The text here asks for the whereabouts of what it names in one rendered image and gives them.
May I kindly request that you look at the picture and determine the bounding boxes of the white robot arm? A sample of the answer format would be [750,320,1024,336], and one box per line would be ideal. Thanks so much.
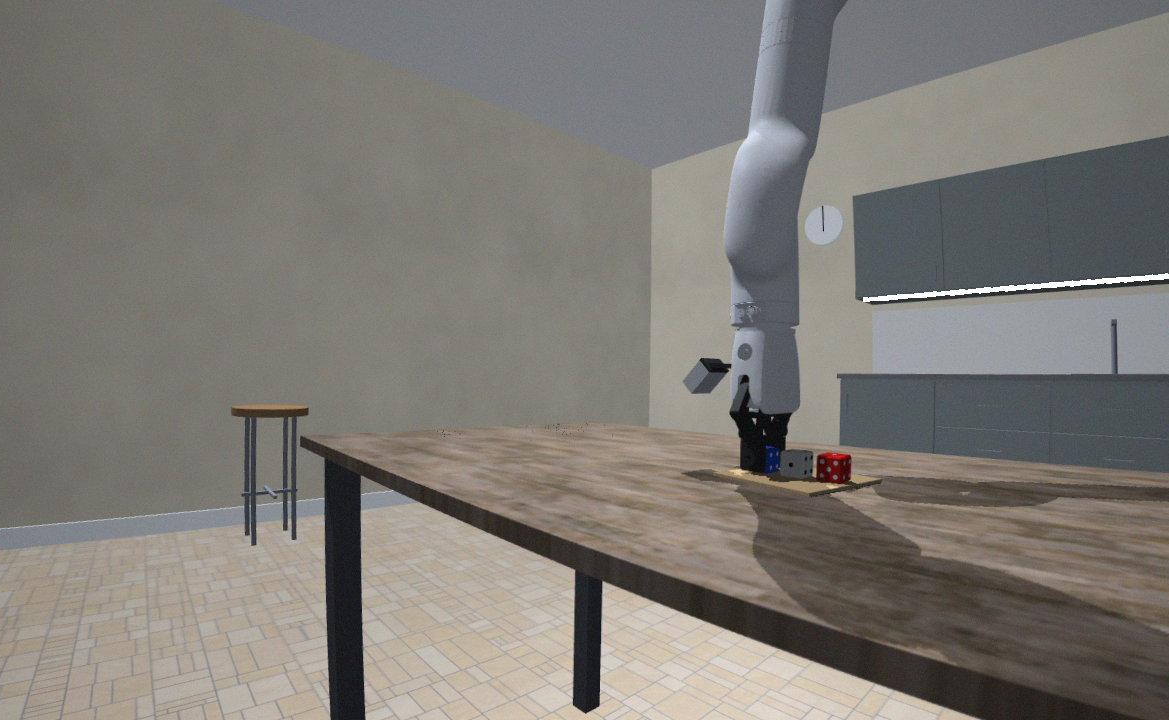
[724,0,848,328]

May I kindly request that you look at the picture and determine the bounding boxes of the red die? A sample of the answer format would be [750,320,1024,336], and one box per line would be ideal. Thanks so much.
[816,454,851,484]

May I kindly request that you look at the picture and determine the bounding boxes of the beige flat mat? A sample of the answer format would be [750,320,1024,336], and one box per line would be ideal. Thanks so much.
[713,468,881,497]

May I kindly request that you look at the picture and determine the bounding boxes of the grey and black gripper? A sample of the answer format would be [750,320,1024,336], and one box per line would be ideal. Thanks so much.
[729,327,800,473]

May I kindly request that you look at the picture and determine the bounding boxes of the blue die with white pips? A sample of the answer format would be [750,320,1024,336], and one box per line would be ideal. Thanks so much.
[763,446,779,475]

